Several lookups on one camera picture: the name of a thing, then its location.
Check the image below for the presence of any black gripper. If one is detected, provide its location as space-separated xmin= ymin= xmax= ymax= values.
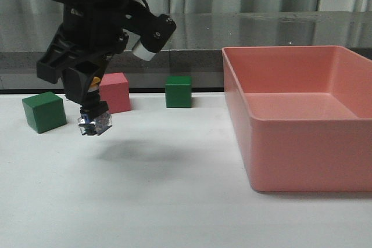
xmin=37 ymin=0 xmax=129 ymax=106

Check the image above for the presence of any yellow push button switch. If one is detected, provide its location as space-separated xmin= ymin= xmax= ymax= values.
xmin=78 ymin=77 xmax=112 ymax=136

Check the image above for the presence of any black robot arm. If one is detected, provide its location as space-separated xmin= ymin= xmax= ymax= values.
xmin=37 ymin=0 xmax=128 ymax=105

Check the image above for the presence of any pink cube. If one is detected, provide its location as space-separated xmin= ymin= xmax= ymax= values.
xmin=99 ymin=73 xmax=131 ymax=114

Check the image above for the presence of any left green cube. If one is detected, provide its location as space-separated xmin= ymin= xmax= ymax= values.
xmin=22 ymin=92 xmax=67 ymax=134

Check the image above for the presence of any green cube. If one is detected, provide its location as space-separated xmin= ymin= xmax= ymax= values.
xmin=165 ymin=76 xmax=192 ymax=108
xmin=22 ymin=92 xmax=67 ymax=134

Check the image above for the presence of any right green cube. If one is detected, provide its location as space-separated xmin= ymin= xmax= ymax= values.
xmin=165 ymin=76 xmax=192 ymax=108

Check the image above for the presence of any pink plastic bin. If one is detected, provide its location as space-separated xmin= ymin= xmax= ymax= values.
xmin=222 ymin=46 xmax=371 ymax=192

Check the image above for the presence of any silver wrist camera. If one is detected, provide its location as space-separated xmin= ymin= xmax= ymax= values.
xmin=124 ymin=14 xmax=177 ymax=61

